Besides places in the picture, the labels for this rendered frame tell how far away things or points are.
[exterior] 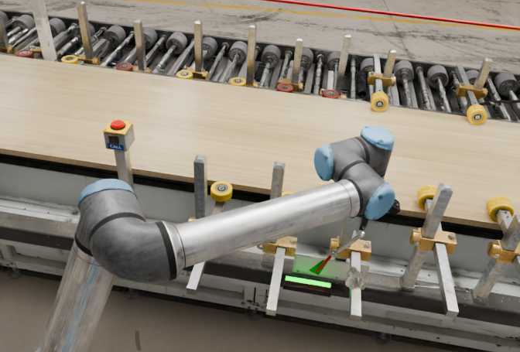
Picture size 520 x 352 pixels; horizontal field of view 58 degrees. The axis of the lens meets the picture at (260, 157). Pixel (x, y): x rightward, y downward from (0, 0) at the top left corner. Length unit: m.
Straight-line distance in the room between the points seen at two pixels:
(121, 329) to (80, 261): 1.43
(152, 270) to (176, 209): 1.08
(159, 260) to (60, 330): 0.39
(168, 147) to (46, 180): 0.53
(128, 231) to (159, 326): 1.57
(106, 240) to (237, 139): 1.16
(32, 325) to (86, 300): 1.48
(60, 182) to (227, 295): 0.91
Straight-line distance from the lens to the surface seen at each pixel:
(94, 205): 0.99
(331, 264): 1.70
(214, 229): 0.93
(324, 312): 2.33
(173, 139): 1.99
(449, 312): 1.47
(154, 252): 0.89
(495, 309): 1.89
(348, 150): 1.19
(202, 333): 2.42
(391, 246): 1.95
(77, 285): 1.10
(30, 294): 2.72
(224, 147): 1.94
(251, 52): 2.46
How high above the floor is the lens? 2.06
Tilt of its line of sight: 38 degrees down
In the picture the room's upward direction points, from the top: 4 degrees clockwise
